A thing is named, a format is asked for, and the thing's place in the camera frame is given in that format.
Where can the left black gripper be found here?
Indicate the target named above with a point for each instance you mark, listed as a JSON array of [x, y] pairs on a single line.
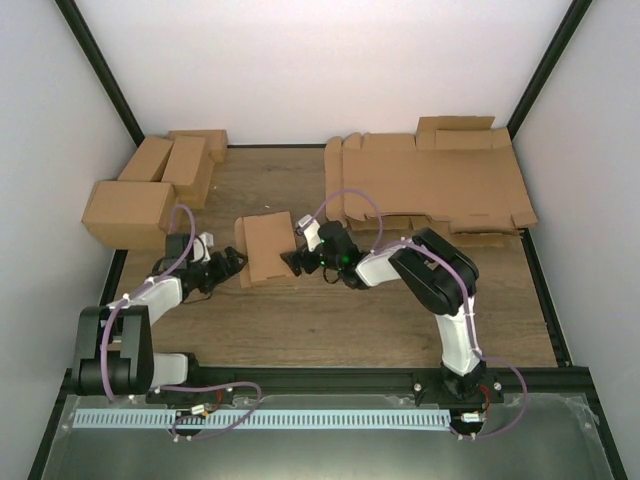
[[222, 270]]

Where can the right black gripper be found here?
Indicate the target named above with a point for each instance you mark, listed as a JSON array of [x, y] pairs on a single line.
[[294, 259]]

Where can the brown cardboard box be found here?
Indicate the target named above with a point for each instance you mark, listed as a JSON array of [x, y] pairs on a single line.
[[263, 239]]

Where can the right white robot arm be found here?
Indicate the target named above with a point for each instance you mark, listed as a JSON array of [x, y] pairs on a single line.
[[440, 276]]

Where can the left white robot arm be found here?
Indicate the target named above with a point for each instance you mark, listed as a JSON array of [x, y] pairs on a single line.
[[114, 353]]

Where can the folded cardboard box middle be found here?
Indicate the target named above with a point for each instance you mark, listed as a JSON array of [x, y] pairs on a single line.
[[189, 170]]

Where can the small cardboard box rear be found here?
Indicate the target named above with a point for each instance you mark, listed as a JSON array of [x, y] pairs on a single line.
[[217, 141]]

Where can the large folded cardboard box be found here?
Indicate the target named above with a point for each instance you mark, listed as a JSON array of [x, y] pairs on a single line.
[[129, 215]]

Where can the folded cardboard box back left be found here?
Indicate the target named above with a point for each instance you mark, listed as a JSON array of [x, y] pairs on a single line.
[[149, 161]]

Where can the stack of flat cardboard blanks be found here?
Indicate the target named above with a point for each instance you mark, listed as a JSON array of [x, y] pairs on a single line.
[[456, 174]]

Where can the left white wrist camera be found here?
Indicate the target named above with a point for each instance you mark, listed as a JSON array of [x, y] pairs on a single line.
[[203, 243]]

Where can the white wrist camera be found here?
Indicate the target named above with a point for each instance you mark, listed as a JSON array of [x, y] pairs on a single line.
[[308, 228], [203, 243]]

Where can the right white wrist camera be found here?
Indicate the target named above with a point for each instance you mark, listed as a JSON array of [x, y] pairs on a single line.
[[308, 228]]

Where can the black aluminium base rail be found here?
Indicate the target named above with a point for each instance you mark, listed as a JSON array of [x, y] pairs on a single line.
[[426, 385]]

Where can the light blue slotted cable duct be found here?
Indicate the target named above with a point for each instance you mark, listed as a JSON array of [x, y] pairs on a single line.
[[419, 420]]

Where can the black frame post left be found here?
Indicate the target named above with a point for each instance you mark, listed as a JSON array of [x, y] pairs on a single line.
[[81, 31]]

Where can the black frame post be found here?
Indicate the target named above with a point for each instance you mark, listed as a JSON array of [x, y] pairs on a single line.
[[564, 33], [81, 31]]

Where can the black frame post right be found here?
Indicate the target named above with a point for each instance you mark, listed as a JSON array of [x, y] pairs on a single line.
[[564, 33]]

